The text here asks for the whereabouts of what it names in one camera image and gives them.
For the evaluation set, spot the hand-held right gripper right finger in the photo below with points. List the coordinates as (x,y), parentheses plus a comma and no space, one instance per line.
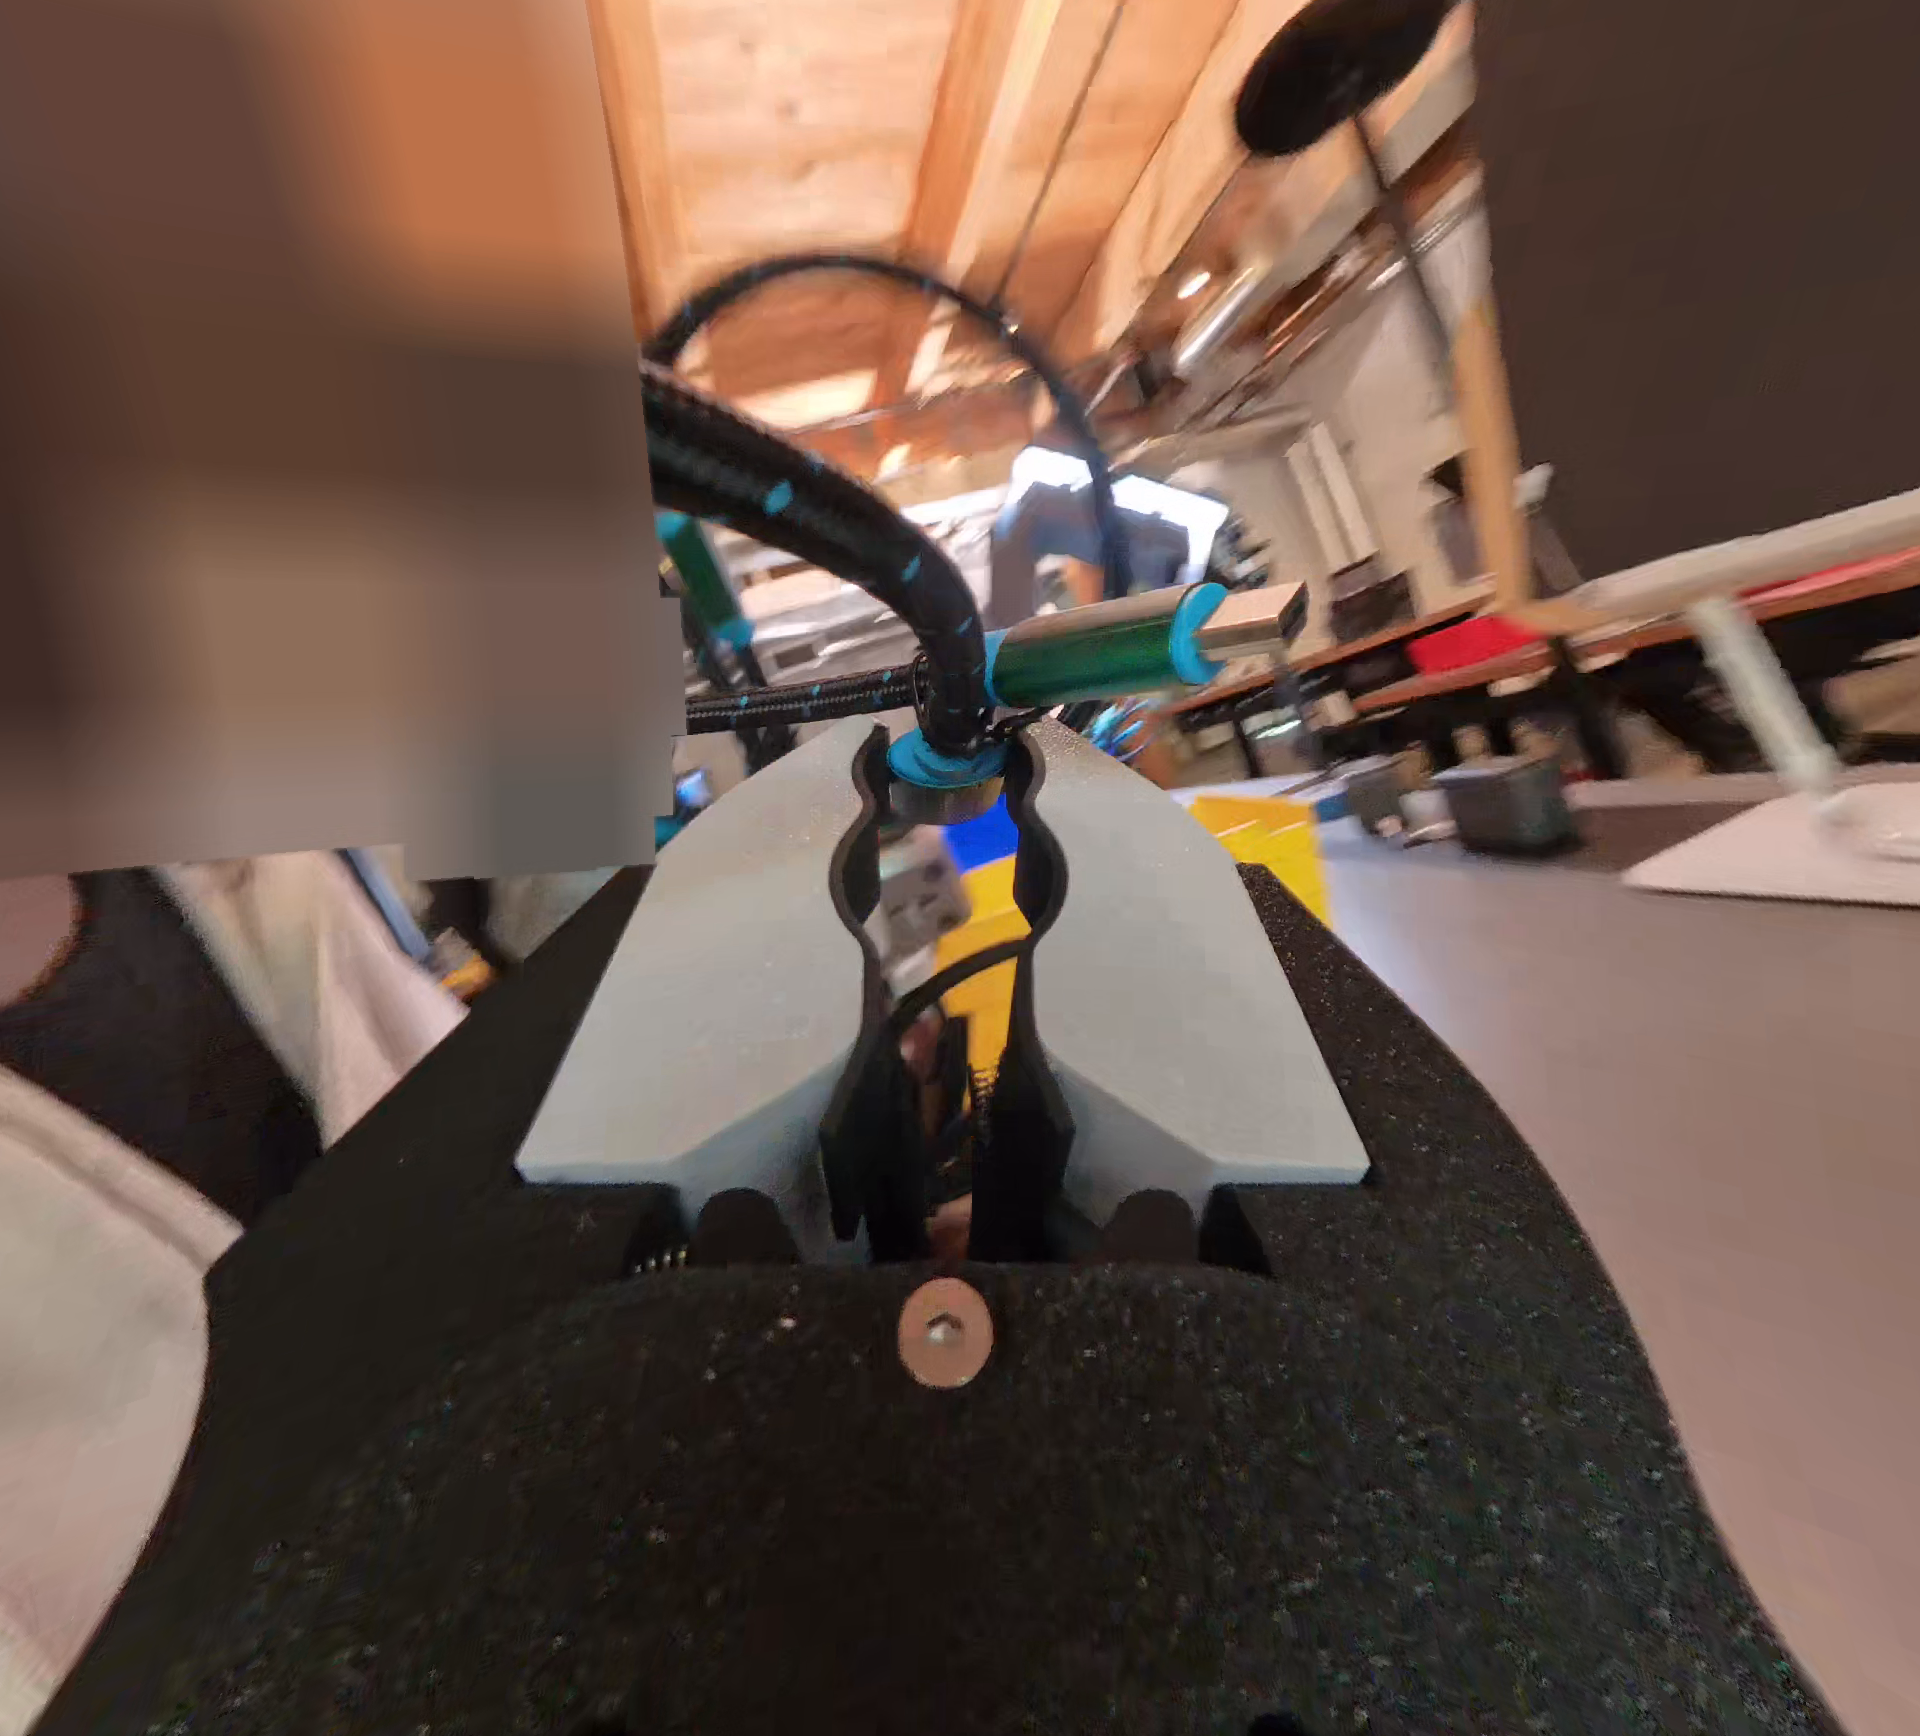
(1173,986)

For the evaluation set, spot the red box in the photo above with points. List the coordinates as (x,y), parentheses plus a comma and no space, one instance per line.
(1477,648)

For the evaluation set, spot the small grey cube charger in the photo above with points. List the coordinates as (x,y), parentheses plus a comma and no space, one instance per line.
(1378,800)

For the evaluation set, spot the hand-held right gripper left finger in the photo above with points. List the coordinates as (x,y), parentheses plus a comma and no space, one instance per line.
(705,986)

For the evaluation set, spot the person's black shirt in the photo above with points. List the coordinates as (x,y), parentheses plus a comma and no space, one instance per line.
(136,1015)

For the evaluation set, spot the yellow plastic bin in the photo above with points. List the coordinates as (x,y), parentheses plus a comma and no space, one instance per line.
(1273,837)

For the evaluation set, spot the black board on white stand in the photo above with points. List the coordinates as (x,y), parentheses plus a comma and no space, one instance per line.
(1695,193)

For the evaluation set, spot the black round disc on pole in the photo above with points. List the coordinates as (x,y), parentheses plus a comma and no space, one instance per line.
(1343,54)

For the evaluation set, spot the dark grey case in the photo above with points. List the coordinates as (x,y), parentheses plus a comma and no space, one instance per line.
(1517,806)

